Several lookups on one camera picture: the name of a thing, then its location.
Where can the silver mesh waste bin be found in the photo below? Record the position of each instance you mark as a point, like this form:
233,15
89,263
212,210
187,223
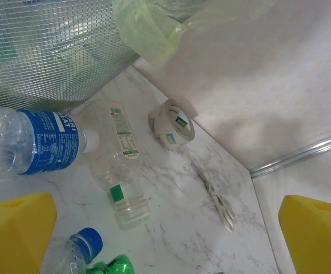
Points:
54,42

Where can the clear bottle blue cap label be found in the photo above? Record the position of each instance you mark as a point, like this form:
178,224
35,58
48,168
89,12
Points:
87,242

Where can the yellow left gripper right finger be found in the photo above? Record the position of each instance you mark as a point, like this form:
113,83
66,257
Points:
319,239

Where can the clear bottle white label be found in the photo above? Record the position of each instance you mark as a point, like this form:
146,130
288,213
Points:
120,177

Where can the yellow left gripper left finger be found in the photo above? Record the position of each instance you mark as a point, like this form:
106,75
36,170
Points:
14,234

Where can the clear packing tape roll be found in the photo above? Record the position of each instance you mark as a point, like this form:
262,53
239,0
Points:
159,125

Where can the aluminium frame post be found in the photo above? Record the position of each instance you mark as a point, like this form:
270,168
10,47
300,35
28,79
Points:
296,155

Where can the green translucent bin liner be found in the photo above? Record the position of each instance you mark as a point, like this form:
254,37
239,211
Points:
142,34

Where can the green bottle with orange cap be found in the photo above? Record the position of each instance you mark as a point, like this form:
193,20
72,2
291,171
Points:
117,265

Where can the Pocari Sweat clear bottle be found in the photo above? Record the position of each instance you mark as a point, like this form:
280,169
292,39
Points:
48,142

